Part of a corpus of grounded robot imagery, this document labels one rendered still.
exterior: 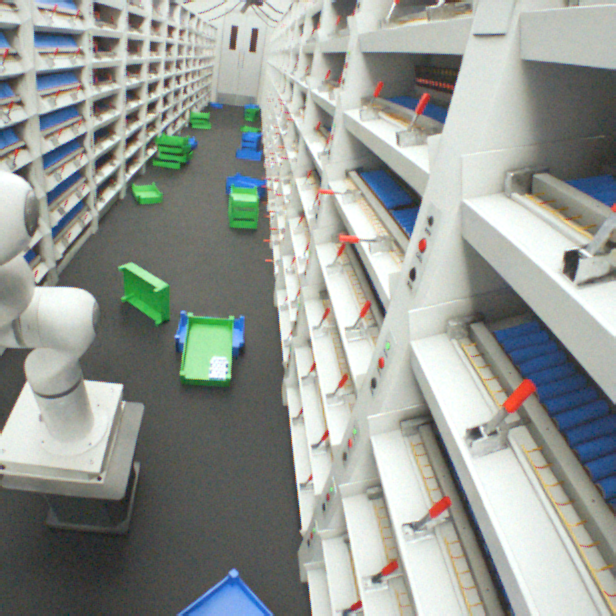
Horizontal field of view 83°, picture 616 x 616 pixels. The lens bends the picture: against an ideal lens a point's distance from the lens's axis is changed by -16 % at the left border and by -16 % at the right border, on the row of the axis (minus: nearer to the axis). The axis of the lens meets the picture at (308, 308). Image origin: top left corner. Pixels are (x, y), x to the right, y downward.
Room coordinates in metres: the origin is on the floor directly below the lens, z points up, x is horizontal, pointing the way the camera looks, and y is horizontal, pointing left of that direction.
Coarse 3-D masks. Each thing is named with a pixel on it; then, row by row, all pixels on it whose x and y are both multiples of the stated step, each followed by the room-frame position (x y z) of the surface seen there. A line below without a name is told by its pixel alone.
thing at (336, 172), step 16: (352, 160) 1.13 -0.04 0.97; (368, 160) 1.14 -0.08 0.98; (336, 176) 1.12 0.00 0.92; (352, 208) 0.91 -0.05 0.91; (352, 224) 0.82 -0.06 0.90; (368, 224) 0.81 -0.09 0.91; (368, 256) 0.67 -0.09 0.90; (384, 256) 0.67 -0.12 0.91; (368, 272) 0.69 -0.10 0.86; (384, 272) 0.61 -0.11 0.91; (384, 288) 0.57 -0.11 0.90; (384, 304) 0.58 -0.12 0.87
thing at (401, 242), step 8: (352, 176) 1.06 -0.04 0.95; (360, 184) 0.99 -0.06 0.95; (368, 192) 0.93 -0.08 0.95; (368, 200) 0.89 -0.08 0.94; (376, 200) 0.88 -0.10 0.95; (368, 208) 0.86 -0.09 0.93; (376, 208) 0.83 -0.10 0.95; (368, 216) 0.83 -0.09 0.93; (376, 216) 0.83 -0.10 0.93; (384, 216) 0.79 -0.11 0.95; (384, 224) 0.76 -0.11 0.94; (392, 224) 0.74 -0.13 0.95; (392, 232) 0.71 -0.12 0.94; (400, 232) 0.71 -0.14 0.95; (400, 240) 0.68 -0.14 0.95; (400, 248) 0.66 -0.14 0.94; (392, 256) 0.65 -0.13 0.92
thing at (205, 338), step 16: (192, 320) 1.36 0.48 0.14; (208, 320) 1.39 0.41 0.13; (224, 320) 1.40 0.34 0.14; (192, 336) 1.33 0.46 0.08; (208, 336) 1.35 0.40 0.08; (224, 336) 1.37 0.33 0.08; (192, 352) 1.25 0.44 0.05; (208, 352) 1.27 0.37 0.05; (224, 352) 1.30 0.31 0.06; (192, 368) 1.19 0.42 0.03; (208, 368) 1.21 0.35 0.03; (192, 384) 1.12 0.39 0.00; (208, 384) 1.13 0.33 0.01; (224, 384) 1.14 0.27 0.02
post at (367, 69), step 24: (384, 0) 1.13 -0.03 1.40; (408, 0) 1.15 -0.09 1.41; (432, 0) 1.16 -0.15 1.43; (360, 72) 1.13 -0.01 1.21; (384, 72) 1.14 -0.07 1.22; (408, 72) 1.16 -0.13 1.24; (336, 144) 1.12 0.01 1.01; (360, 144) 1.14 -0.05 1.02; (336, 216) 1.13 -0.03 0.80; (312, 240) 1.17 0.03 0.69; (312, 264) 1.12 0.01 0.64
